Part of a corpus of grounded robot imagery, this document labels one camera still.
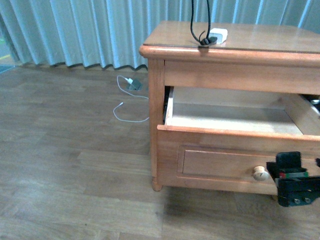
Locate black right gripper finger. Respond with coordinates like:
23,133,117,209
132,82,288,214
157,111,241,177
315,158,320,167

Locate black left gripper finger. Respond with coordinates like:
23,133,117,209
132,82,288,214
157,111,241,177
266,151,320,207

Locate wooden drawer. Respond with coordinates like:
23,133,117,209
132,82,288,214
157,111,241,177
152,86,320,195

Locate white charger adapter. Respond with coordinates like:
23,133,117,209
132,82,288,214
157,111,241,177
209,28,228,44

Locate black charger cable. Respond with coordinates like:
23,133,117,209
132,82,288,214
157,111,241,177
190,0,218,47

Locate wooden nightstand cabinet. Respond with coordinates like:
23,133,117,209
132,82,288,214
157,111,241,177
139,21,320,181

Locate grey floor socket box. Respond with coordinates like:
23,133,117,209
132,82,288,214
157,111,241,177
127,79,143,91

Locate grey pleated curtain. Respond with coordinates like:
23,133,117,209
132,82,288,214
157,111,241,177
0,0,320,68

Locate white floor cable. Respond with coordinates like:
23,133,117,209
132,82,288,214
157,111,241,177
113,75,150,123

